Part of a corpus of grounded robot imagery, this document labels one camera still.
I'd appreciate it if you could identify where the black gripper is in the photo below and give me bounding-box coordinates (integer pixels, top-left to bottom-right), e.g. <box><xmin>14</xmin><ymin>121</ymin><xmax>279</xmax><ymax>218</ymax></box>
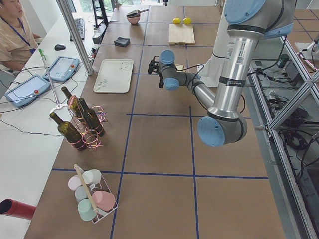
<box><xmin>148</xmin><ymin>56</ymin><xmax>160</xmax><ymax>75</ymax></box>

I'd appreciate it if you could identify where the bread slice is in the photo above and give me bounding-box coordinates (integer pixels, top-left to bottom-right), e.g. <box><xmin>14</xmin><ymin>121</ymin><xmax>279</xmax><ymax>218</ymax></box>
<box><xmin>175</xmin><ymin>64</ymin><xmax>185</xmax><ymax>71</ymax></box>

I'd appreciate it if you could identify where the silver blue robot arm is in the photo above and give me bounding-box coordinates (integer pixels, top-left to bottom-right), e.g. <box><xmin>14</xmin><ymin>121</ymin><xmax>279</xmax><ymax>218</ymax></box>
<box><xmin>148</xmin><ymin>0</ymin><xmax>296</xmax><ymax>147</ymax></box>

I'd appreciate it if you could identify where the white bear serving tray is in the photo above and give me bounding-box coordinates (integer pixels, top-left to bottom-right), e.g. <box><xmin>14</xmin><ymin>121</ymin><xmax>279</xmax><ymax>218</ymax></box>
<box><xmin>93</xmin><ymin>59</ymin><xmax>134</xmax><ymax>93</ymax></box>

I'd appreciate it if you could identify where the grey folded cloth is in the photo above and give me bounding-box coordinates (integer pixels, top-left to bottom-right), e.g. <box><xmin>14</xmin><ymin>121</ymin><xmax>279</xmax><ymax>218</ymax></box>
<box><xmin>114</xmin><ymin>37</ymin><xmax>130</xmax><ymax>47</ymax></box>

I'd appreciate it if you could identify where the wooden cutting board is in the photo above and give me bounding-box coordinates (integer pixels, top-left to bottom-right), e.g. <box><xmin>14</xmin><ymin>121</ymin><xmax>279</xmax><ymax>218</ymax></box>
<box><xmin>168</xmin><ymin>24</ymin><xmax>195</xmax><ymax>45</ymax></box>

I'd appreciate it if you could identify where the pink bowl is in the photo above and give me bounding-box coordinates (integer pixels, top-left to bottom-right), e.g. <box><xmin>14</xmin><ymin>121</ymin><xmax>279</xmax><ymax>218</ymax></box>
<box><xmin>127</xmin><ymin>14</ymin><xmax>141</xmax><ymax>25</ymax></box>

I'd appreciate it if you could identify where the yellow lemon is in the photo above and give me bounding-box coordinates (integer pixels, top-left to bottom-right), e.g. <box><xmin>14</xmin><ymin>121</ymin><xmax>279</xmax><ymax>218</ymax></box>
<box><xmin>182</xmin><ymin>17</ymin><xmax>192</xmax><ymax>25</ymax></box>
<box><xmin>172</xmin><ymin>17</ymin><xmax>181</xmax><ymax>24</ymax></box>

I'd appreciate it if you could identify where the dark green wine bottle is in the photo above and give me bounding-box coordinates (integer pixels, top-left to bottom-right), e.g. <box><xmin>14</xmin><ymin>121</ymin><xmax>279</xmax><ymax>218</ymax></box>
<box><xmin>79</xmin><ymin>98</ymin><xmax>105</xmax><ymax>136</ymax></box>

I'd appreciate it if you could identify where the black keyboard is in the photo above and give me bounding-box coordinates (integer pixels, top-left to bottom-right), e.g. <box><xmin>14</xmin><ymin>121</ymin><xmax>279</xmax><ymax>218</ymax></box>
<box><xmin>74</xmin><ymin>18</ymin><xmax>86</xmax><ymax>40</ymax></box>

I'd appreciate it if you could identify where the blue teach pendant tablet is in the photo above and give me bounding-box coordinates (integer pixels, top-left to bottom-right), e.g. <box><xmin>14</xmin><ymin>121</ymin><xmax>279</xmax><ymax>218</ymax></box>
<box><xmin>49</xmin><ymin>56</ymin><xmax>80</xmax><ymax>82</ymax></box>

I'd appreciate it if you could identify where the black computer mouse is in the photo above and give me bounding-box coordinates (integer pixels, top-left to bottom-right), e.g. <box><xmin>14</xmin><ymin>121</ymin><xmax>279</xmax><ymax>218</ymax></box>
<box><xmin>54</xmin><ymin>44</ymin><xmax>66</xmax><ymax>51</ymax></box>

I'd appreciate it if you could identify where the white cup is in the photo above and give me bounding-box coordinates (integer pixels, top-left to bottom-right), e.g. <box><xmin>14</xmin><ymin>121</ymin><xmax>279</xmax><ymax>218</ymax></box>
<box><xmin>82</xmin><ymin>169</ymin><xmax>102</xmax><ymax>185</ymax></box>

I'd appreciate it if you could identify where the seated person beige shirt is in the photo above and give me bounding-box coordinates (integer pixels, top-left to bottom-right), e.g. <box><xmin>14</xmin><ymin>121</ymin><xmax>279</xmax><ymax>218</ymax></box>
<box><xmin>0</xmin><ymin>0</ymin><xmax>40</xmax><ymax>71</ymax></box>

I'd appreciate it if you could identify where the pale pink cup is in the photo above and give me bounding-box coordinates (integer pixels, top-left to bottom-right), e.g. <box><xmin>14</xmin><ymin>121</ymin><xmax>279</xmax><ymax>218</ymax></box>
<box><xmin>68</xmin><ymin>175</ymin><xmax>82</xmax><ymax>191</ymax></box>

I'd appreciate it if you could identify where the salmon pink cup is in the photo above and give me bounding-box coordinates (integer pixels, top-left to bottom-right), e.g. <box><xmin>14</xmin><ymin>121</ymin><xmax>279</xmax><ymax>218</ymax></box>
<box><xmin>92</xmin><ymin>191</ymin><xmax>116</xmax><ymax>211</ymax></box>

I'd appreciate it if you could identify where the grey blue cup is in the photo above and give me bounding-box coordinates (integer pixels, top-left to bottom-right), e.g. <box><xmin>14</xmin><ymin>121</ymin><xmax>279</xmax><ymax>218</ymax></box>
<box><xmin>75</xmin><ymin>186</ymin><xmax>87</xmax><ymax>203</ymax></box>

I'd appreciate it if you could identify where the mint green cup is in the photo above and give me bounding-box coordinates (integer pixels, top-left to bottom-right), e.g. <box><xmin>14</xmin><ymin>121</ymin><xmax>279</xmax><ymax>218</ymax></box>
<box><xmin>77</xmin><ymin>198</ymin><xmax>97</xmax><ymax>221</ymax></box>

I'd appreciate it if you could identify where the red cylinder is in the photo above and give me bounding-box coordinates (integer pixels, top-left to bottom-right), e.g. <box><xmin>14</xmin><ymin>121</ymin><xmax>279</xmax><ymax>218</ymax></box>
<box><xmin>0</xmin><ymin>199</ymin><xmax>36</xmax><ymax>220</ymax></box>

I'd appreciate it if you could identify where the metal scoop with handle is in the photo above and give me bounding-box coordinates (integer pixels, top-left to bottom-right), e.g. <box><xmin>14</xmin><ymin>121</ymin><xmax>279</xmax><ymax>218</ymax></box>
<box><xmin>126</xmin><ymin>9</ymin><xmax>149</xmax><ymax>18</ymax></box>

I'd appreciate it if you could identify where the copper wire bottle rack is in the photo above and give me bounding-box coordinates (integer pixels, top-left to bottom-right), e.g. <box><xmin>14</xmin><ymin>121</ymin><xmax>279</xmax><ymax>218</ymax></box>
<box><xmin>67</xmin><ymin>95</ymin><xmax>107</xmax><ymax>150</ymax></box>

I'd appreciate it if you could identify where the aluminium frame post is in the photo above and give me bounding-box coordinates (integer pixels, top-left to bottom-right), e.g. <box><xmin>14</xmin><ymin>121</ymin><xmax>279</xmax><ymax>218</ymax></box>
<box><xmin>56</xmin><ymin>0</ymin><xmax>94</xmax><ymax>76</ymax></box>

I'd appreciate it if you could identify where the metal camera stand pole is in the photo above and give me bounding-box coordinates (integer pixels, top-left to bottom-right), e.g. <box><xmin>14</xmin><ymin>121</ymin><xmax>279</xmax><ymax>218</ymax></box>
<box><xmin>38</xmin><ymin>48</ymin><xmax>67</xmax><ymax>113</ymax></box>

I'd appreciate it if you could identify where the white wire cup rack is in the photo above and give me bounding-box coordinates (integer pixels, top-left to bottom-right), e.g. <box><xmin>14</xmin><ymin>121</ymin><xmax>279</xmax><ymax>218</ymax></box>
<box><xmin>68</xmin><ymin>164</ymin><xmax>118</xmax><ymax>224</ymax></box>

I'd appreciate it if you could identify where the wooden rack handle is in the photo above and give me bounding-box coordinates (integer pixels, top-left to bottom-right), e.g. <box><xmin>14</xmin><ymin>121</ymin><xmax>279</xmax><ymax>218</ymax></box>
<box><xmin>74</xmin><ymin>164</ymin><xmax>98</xmax><ymax>213</ymax></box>

